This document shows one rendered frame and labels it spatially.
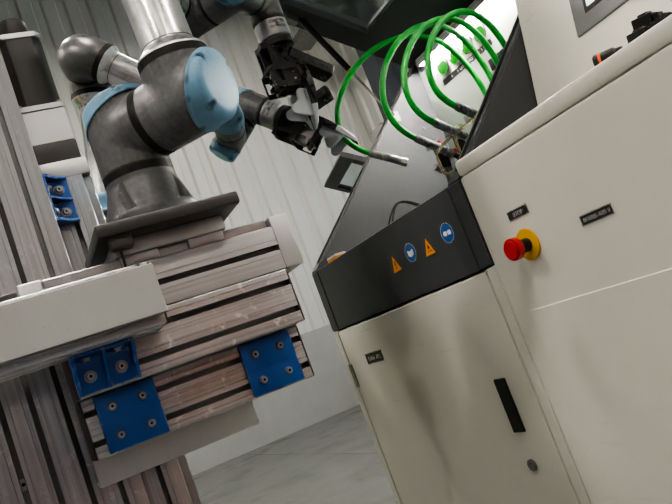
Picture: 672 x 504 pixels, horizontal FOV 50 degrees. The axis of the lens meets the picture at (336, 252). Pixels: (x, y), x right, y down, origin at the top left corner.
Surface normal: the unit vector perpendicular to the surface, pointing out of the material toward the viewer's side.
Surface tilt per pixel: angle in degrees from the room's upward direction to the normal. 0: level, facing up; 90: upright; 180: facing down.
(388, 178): 90
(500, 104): 90
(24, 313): 90
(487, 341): 90
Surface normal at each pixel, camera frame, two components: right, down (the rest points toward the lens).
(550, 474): -0.85, 0.26
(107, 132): -0.40, 0.04
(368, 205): 0.40, -0.26
